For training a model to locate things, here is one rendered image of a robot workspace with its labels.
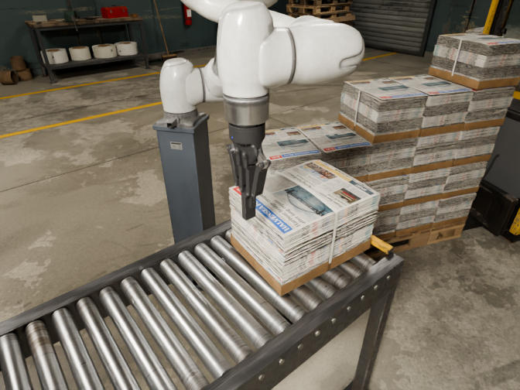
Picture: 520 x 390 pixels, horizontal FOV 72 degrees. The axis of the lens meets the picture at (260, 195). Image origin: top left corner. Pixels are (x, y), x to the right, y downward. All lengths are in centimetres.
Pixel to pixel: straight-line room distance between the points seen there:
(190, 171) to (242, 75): 116
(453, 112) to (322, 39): 161
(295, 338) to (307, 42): 70
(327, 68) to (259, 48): 14
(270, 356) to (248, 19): 74
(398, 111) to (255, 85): 140
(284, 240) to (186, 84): 95
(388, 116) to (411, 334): 113
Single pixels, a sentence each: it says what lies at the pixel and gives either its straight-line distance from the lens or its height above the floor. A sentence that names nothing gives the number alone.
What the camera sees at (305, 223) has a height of 103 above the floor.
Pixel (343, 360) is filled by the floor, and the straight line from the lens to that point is 195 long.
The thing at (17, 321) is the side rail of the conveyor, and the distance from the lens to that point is 121.
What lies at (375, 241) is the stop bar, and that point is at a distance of 129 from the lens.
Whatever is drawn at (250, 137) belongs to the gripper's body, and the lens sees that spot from 71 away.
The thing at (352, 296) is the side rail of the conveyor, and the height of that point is 80.
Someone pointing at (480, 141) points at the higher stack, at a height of 74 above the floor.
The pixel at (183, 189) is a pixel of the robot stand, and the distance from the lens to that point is 185.
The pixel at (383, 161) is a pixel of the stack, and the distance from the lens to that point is 209.
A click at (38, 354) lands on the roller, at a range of 111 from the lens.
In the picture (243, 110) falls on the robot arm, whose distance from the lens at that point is 69.
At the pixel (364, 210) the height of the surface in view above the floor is 99.
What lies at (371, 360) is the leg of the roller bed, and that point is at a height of 30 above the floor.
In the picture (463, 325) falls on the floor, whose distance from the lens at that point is 230.
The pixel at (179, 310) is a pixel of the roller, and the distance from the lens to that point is 107.
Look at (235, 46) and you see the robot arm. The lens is 66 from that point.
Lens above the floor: 160
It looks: 32 degrees down
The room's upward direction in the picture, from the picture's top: straight up
